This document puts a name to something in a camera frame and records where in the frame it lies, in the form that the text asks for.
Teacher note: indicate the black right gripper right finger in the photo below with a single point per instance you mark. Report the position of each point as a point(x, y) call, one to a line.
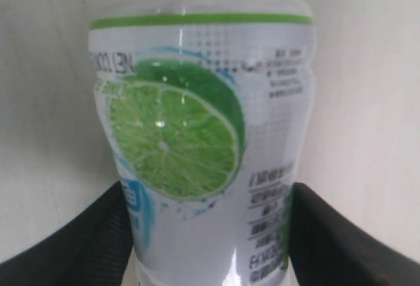
point(327, 249)

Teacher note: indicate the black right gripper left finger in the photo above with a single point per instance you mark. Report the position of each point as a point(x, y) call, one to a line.
point(92, 249)

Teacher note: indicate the lime label clear bottle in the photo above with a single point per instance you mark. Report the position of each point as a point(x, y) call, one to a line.
point(205, 104)

